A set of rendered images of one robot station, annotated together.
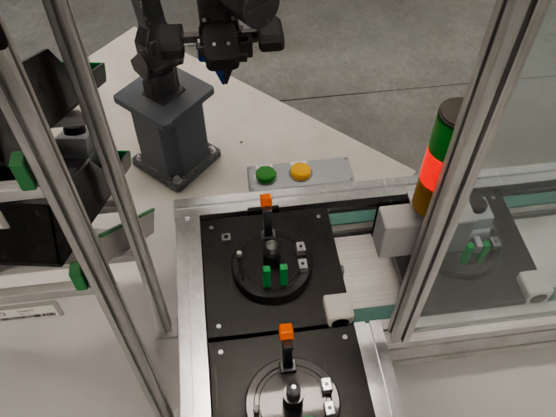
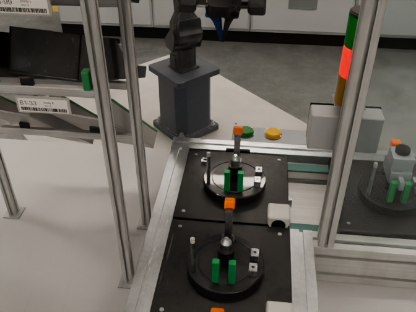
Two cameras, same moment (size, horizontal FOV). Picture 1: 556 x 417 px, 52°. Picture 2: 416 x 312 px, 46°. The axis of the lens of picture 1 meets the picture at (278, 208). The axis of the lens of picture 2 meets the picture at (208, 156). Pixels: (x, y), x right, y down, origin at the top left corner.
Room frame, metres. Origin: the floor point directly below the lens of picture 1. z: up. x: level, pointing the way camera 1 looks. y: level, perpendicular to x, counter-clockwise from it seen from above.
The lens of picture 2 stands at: (-0.30, -0.14, 1.67)
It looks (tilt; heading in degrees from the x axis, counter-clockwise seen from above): 37 degrees down; 14
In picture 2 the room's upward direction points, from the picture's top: straight up
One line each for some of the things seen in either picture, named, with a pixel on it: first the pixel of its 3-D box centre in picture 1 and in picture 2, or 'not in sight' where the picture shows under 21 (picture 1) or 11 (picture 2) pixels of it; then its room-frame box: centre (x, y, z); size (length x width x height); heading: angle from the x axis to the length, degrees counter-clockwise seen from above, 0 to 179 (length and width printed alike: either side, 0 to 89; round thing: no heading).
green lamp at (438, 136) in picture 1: (455, 132); (363, 30); (0.45, -0.19, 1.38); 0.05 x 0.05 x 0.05
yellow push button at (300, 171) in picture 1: (300, 172); (272, 134); (0.77, -0.05, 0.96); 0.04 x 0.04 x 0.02
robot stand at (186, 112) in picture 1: (170, 127); (184, 98); (0.90, 0.23, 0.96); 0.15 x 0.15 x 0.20; 53
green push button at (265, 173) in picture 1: (266, 175); (246, 132); (0.76, 0.02, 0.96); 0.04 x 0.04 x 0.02
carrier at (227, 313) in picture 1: (271, 254); (234, 169); (0.54, 0.01, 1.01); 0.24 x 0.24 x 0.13; 8
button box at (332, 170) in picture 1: (299, 182); (272, 144); (0.77, -0.05, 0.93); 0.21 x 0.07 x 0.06; 98
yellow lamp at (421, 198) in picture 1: (435, 191); (351, 88); (0.45, -0.19, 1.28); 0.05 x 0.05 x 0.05
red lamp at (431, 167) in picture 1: (445, 164); (357, 60); (0.45, -0.19, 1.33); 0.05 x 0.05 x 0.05
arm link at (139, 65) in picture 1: (159, 55); (184, 36); (0.89, 0.22, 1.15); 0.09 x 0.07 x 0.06; 131
